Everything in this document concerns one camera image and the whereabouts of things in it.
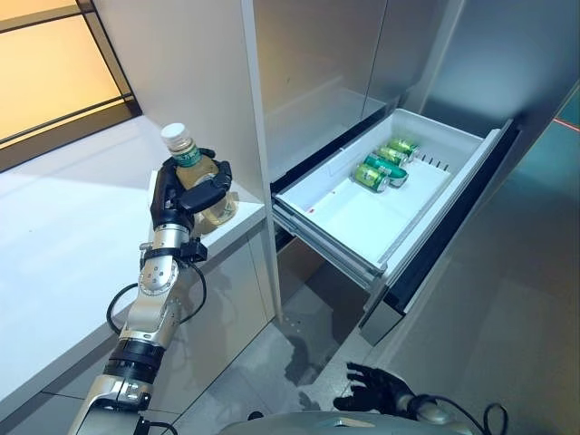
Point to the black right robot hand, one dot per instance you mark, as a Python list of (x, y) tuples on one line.
[(380, 392)]

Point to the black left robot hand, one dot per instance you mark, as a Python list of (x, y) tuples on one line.
[(165, 199)]

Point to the tea bottle with white cap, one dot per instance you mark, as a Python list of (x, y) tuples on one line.
[(195, 165)]

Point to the fridge drawer with white bin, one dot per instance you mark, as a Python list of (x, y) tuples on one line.
[(344, 213)]

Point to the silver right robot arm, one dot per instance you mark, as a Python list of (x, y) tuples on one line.
[(430, 419)]

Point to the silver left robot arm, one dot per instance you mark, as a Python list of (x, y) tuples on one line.
[(149, 308)]

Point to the steel fridge drawer front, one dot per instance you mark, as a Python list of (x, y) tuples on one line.
[(312, 281)]

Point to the stainless steel fridge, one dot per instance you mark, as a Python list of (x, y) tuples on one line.
[(317, 68)]

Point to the grey robot torso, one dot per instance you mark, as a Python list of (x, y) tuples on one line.
[(344, 423)]

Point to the white counter cabinet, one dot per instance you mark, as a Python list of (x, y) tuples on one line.
[(68, 226)]

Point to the white vertical cabinet panel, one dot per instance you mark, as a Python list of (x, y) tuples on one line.
[(265, 136)]

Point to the dark framed window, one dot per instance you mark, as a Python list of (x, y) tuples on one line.
[(59, 72)]

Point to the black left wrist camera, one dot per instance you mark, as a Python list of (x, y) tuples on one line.
[(196, 250)]

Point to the steel side wall panel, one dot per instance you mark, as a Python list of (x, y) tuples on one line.
[(512, 59)]

